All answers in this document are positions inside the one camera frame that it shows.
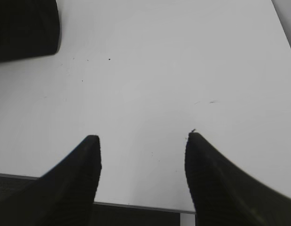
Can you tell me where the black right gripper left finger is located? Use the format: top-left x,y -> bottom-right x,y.
0,135 -> 102,226

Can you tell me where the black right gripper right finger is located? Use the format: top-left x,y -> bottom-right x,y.
184,132 -> 291,226

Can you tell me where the black canvas tote bag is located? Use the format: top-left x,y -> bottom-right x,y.
0,0 -> 60,62

